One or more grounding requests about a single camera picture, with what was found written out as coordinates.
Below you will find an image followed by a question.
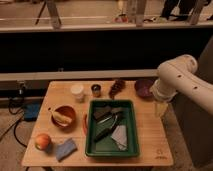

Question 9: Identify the blue box on floor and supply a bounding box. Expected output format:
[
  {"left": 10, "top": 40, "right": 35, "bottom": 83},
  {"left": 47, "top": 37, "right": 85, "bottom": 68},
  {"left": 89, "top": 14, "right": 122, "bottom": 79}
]
[{"left": 24, "top": 103, "right": 41, "bottom": 121}]

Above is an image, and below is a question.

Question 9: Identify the orange wooden bowl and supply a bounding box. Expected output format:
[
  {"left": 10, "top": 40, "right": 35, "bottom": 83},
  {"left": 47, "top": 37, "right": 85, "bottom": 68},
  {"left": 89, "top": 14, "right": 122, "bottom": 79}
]
[{"left": 51, "top": 106, "right": 76, "bottom": 129}]

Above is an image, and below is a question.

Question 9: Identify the white plastic cup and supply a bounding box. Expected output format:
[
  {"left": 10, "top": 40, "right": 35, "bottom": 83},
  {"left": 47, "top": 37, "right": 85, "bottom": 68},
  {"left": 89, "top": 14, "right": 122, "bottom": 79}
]
[{"left": 70, "top": 84, "right": 84, "bottom": 102}]

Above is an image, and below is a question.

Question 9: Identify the red yellow apple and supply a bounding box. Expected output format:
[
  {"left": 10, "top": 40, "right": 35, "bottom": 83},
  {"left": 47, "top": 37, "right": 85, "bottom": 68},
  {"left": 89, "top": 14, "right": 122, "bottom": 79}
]
[{"left": 35, "top": 134, "right": 51, "bottom": 150}]

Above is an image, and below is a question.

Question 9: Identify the dark red grape bunch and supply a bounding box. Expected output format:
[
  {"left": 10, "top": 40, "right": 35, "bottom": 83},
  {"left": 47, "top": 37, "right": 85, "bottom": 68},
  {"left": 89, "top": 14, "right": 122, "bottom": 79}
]
[{"left": 109, "top": 79, "right": 126, "bottom": 99}]

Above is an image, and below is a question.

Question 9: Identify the small dark metal cup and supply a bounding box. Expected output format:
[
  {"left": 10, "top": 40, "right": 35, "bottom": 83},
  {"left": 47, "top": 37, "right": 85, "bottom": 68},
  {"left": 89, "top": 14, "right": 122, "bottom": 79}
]
[{"left": 91, "top": 84, "right": 101, "bottom": 97}]

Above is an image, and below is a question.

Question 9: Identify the dark brown sponge block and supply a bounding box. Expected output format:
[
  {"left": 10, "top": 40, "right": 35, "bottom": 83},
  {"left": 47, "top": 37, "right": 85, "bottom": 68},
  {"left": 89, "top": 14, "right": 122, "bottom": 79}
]
[{"left": 93, "top": 106, "right": 111, "bottom": 121}]

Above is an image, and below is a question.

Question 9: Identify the black handled utensil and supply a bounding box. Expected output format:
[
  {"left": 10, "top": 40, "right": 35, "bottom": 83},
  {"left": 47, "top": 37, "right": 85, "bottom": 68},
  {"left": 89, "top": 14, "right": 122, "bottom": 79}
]
[{"left": 94, "top": 114, "right": 124, "bottom": 142}]

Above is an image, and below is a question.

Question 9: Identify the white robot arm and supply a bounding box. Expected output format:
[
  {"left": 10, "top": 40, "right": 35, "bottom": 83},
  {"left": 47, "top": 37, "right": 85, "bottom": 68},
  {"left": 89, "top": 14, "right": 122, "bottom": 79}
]
[{"left": 150, "top": 54, "right": 213, "bottom": 115}]

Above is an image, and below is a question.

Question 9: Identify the black floor cable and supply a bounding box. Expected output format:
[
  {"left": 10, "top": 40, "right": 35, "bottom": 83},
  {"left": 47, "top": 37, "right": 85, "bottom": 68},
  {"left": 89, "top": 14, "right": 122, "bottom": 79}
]
[{"left": 0, "top": 96, "right": 28, "bottom": 148}]

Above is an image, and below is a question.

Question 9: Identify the yellow banana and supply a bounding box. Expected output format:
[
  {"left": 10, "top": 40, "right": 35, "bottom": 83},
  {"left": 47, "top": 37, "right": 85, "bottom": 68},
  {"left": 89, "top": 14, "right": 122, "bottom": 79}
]
[{"left": 53, "top": 112, "right": 72, "bottom": 124}]

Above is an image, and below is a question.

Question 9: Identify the purple bowl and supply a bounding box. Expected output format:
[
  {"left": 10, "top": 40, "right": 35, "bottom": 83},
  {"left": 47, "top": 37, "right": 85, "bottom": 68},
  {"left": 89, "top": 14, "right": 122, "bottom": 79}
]
[{"left": 134, "top": 79, "right": 153, "bottom": 98}]

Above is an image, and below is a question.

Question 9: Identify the green plastic tray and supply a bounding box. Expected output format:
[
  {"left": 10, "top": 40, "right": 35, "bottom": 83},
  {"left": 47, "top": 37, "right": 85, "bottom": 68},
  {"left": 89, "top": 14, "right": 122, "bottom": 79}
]
[{"left": 85, "top": 100, "right": 140, "bottom": 158}]

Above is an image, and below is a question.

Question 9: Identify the blue sponge cloth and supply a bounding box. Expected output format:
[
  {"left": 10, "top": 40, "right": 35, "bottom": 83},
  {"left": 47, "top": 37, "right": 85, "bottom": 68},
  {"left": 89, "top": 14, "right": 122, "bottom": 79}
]
[{"left": 55, "top": 138, "right": 77, "bottom": 161}]

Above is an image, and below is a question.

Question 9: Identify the grey folded cloth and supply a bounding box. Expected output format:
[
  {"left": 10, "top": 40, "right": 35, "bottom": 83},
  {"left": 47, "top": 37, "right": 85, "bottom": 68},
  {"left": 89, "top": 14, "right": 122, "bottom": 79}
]
[{"left": 111, "top": 125, "right": 127, "bottom": 151}]

